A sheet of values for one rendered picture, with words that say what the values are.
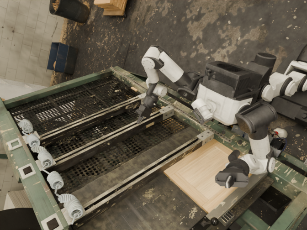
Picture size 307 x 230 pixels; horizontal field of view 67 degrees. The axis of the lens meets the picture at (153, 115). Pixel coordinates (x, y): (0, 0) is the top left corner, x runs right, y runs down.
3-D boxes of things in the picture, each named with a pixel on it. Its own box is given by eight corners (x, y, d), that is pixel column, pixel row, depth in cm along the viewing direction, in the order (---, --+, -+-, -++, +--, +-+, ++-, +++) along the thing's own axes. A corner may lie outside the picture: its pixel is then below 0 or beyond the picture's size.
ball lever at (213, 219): (207, 225, 116) (222, 222, 105) (202, 229, 114) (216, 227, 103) (202, 218, 117) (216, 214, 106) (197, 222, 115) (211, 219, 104)
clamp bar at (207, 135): (215, 141, 170) (220, 115, 156) (53, 249, 110) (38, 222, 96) (204, 134, 176) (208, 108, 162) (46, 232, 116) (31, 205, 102)
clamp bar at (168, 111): (175, 115, 197) (177, 91, 183) (28, 190, 137) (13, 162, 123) (167, 110, 203) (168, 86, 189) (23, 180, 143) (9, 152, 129)
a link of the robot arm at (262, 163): (236, 170, 116) (250, 171, 130) (257, 176, 109) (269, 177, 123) (240, 149, 117) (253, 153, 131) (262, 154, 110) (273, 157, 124)
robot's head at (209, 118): (207, 101, 118) (196, 106, 115) (217, 115, 116) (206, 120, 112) (201, 107, 124) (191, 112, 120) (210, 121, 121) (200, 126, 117)
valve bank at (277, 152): (299, 142, 161) (290, 142, 144) (288, 159, 164) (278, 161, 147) (237, 111, 193) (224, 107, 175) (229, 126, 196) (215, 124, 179)
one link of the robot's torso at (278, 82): (275, 70, 176) (244, 72, 147) (299, 78, 165) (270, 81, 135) (267, 88, 183) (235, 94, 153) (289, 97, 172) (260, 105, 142)
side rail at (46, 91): (113, 79, 267) (112, 70, 261) (8, 114, 212) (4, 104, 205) (109, 76, 272) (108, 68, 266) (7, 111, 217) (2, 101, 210)
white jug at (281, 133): (289, 132, 216) (284, 131, 201) (284, 141, 218) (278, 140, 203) (279, 127, 222) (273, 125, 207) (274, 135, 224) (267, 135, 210)
